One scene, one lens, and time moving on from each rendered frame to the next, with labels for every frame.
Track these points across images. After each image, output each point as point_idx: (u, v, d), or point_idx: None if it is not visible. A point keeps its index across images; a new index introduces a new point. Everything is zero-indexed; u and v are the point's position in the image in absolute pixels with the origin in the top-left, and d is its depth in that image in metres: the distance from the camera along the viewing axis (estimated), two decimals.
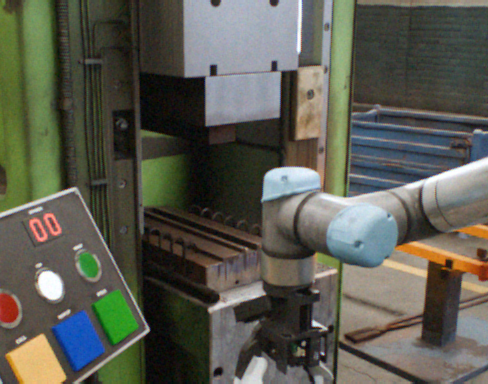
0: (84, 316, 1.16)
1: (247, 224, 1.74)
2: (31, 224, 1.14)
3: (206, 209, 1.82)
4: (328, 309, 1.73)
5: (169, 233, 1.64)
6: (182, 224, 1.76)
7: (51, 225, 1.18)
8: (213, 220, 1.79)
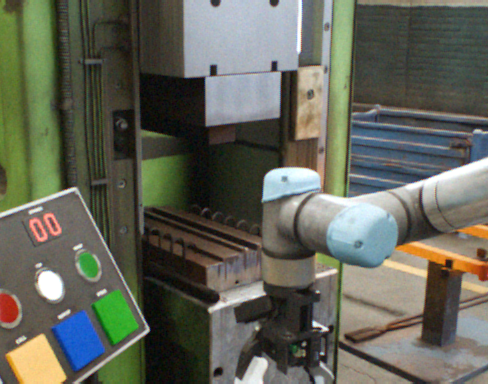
0: (84, 316, 1.16)
1: (247, 224, 1.74)
2: (31, 224, 1.14)
3: (206, 209, 1.82)
4: (328, 309, 1.73)
5: (169, 233, 1.64)
6: (182, 224, 1.76)
7: (51, 225, 1.18)
8: (213, 220, 1.79)
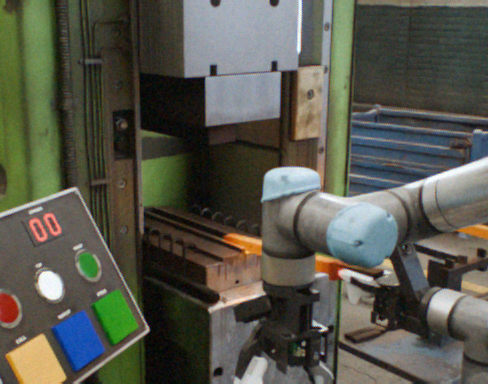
0: (84, 316, 1.16)
1: (247, 224, 1.74)
2: (31, 224, 1.14)
3: (206, 209, 1.82)
4: (328, 309, 1.73)
5: (169, 233, 1.64)
6: (182, 224, 1.76)
7: (51, 225, 1.18)
8: (213, 220, 1.79)
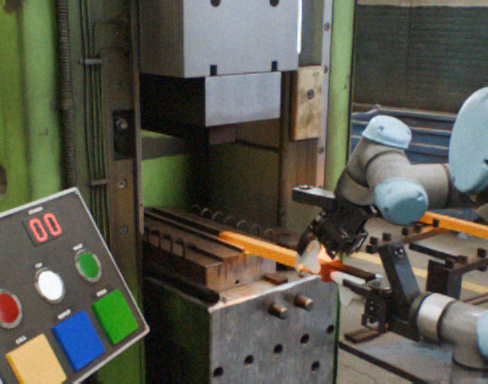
0: (84, 316, 1.16)
1: (247, 224, 1.74)
2: (31, 224, 1.14)
3: (206, 209, 1.82)
4: (328, 309, 1.73)
5: (169, 233, 1.64)
6: (182, 224, 1.76)
7: (51, 225, 1.18)
8: (213, 220, 1.79)
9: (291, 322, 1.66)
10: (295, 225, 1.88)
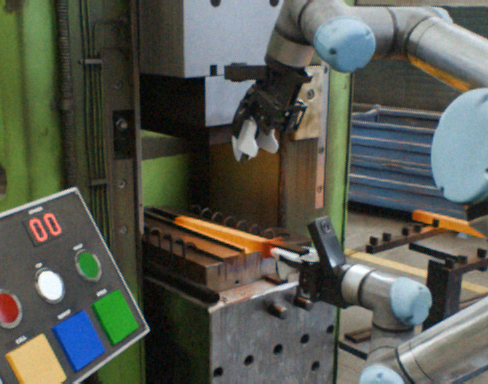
0: (84, 316, 1.16)
1: (247, 224, 1.74)
2: (31, 224, 1.14)
3: (206, 209, 1.82)
4: (328, 309, 1.73)
5: (169, 233, 1.64)
6: (182, 224, 1.76)
7: (51, 225, 1.18)
8: (213, 220, 1.79)
9: (291, 322, 1.66)
10: (295, 225, 1.88)
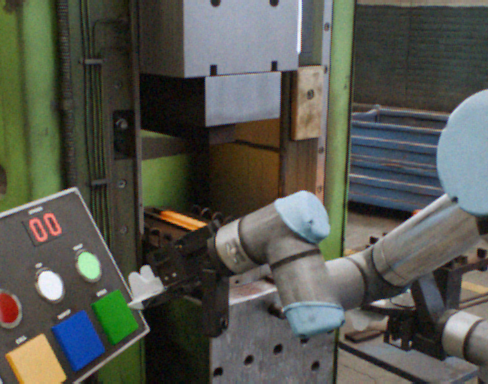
0: (84, 316, 1.16)
1: None
2: (31, 224, 1.14)
3: (206, 209, 1.82)
4: None
5: (169, 233, 1.64)
6: (182, 224, 1.76)
7: (51, 225, 1.18)
8: (213, 220, 1.79)
9: None
10: None
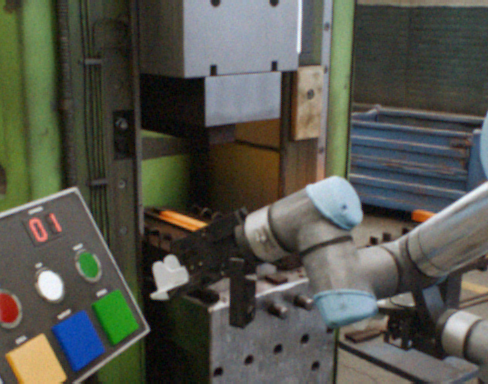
0: (84, 316, 1.16)
1: None
2: (31, 224, 1.14)
3: (206, 209, 1.82)
4: None
5: (169, 233, 1.64)
6: (182, 224, 1.76)
7: (51, 225, 1.18)
8: (213, 220, 1.79)
9: (291, 322, 1.66)
10: None
